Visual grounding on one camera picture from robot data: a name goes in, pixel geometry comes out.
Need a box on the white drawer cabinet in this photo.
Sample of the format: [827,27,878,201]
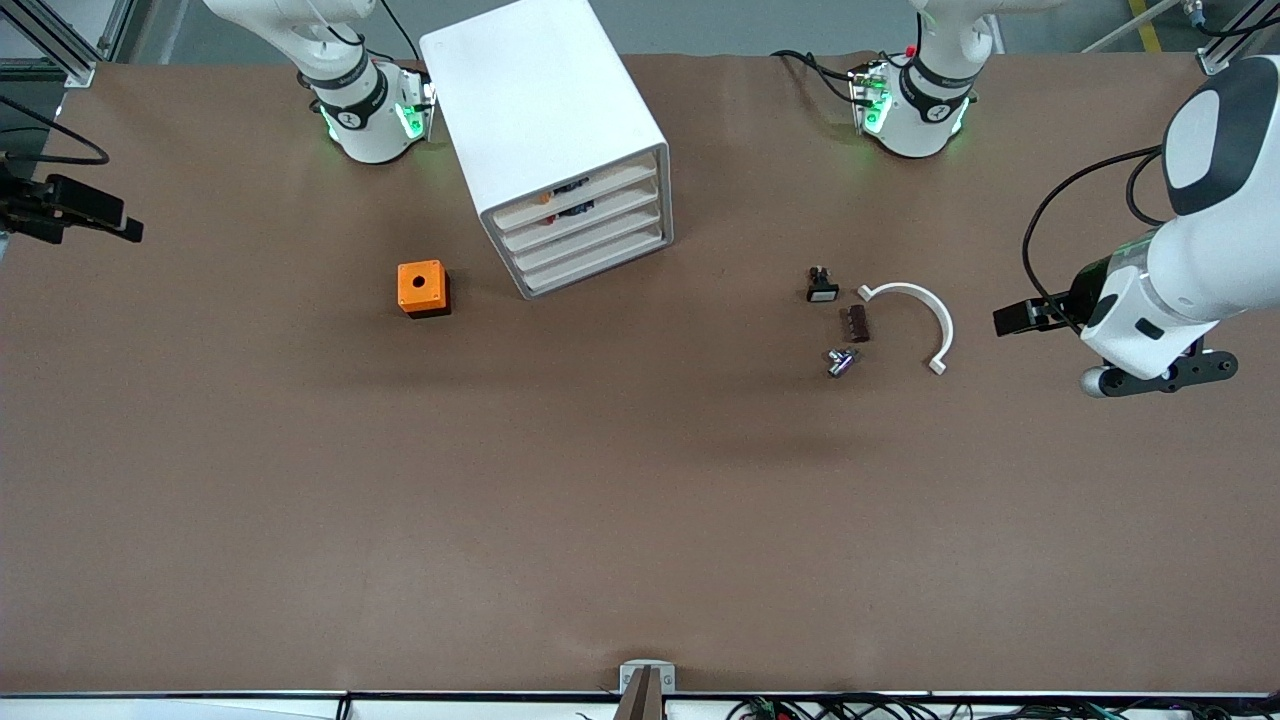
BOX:
[418,0,674,301]

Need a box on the orange box with hole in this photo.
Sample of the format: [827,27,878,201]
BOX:
[397,260,451,319]

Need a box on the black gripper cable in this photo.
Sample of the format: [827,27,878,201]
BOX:
[0,95,109,167]
[1022,145,1167,331]

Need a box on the white half-ring clamp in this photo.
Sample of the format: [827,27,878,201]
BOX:
[857,282,955,377]

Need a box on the aluminium profile frame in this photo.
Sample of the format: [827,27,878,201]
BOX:
[1195,0,1280,77]
[0,0,136,89]

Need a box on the black cable bundle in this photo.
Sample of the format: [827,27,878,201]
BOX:
[725,693,1280,720]

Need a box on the white table edge rail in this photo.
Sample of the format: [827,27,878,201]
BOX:
[0,690,1280,720]

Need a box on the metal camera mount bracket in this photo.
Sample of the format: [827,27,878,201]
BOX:
[618,660,677,720]

